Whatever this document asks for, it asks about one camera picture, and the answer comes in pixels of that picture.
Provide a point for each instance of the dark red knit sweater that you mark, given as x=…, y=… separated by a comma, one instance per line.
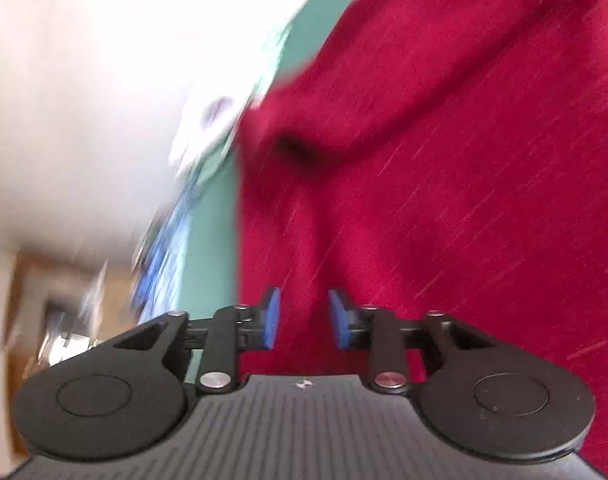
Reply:
x=433, y=160

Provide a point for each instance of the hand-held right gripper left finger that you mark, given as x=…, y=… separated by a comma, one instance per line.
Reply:
x=272, y=317

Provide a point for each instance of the green tablecloth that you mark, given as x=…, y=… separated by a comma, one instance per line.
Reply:
x=214, y=230

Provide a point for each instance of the blue patterned cloth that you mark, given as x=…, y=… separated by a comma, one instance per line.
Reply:
x=164, y=255

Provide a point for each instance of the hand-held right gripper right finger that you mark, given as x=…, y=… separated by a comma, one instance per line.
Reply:
x=338, y=317

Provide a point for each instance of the white folded garment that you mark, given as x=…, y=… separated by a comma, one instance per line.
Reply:
x=204, y=130

